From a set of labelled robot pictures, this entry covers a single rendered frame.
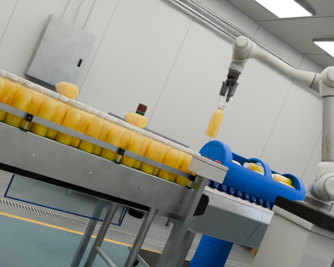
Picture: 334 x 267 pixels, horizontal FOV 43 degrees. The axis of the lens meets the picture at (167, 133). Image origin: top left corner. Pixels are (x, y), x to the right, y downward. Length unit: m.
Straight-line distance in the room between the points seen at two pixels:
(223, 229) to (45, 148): 1.42
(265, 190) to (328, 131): 0.72
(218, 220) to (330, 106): 1.00
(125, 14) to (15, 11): 1.45
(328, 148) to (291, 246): 0.59
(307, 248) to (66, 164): 1.41
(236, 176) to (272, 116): 4.90
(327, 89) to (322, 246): 0.89
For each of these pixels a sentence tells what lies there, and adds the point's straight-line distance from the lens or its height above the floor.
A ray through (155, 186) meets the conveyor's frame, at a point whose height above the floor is 0.85.
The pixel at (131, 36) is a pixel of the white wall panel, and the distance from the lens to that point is 6.09.
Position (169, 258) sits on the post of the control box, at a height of 0.50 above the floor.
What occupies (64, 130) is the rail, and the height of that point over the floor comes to 0.96.
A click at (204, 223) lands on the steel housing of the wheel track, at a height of 0.70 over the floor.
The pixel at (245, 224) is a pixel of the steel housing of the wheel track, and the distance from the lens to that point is 3.01.
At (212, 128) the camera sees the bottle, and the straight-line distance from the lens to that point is 2.64.
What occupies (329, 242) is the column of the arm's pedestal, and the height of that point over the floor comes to 0.93.
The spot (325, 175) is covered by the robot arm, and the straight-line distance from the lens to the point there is 2.45.
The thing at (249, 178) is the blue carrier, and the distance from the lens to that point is 2.87.
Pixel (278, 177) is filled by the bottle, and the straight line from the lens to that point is 3.24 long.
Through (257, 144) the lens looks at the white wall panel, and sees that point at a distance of 7.53.
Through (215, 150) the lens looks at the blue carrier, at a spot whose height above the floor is 1.17.
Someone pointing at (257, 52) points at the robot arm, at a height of 1.80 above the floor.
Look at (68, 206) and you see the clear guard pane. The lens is 2.72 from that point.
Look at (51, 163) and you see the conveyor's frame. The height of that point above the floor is 0.80.
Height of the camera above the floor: 1.13
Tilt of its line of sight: level
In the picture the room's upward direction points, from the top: 23 degrees clockwise
